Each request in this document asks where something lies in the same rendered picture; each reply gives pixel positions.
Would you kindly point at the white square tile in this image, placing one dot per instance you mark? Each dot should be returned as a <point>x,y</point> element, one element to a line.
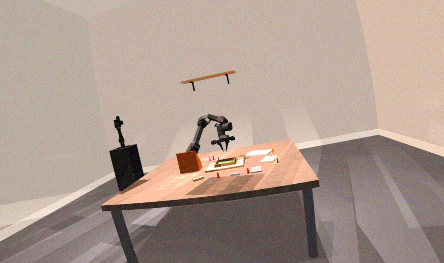
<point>268,158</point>

